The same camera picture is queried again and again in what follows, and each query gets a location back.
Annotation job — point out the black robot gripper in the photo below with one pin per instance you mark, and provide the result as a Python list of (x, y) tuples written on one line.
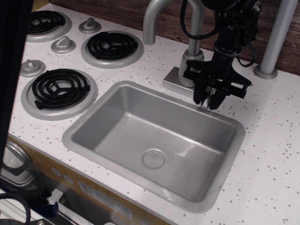
[(219, 74)]

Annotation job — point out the silver faucet lever handle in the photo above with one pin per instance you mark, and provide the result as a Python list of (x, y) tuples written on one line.
[(207, 97)]

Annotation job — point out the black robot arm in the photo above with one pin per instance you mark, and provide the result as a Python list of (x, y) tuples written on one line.
[(236, 27)]

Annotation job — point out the grey vertical support pole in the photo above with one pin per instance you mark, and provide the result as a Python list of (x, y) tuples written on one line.
[(266, 69)]

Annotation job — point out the silver toy faucet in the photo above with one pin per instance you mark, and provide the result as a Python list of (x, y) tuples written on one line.
[(174, 54)]

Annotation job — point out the grey plastic sink basin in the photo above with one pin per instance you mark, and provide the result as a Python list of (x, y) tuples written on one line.
[(172, 148)]

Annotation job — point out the back right stove burner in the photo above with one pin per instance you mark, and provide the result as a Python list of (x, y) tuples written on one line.
[(112, 50)]

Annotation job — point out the stove burner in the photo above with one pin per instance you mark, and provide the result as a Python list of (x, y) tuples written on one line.
[(59, 94), (112, 50), (47, 25)]

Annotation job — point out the silver knob back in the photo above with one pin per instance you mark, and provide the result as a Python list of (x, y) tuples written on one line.
[(89, 26)]

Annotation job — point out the silver knob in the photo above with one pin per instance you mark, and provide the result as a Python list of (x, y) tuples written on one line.
[(89, 26), (63, 45), (32, 68)]

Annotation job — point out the silver knob middle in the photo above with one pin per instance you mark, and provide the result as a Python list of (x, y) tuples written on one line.
[(63, 45)]

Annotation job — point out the front right stove burner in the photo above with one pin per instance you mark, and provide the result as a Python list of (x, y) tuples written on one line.
[(59, 94)]

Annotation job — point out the back left stove burner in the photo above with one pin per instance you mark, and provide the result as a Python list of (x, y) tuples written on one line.
[(47, 25)]

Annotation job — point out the silver knob front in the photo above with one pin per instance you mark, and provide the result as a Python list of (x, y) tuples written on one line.
[(32, 68)]

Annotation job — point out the silver round oven dial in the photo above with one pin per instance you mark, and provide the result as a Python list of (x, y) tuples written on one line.
[(15, 159)]

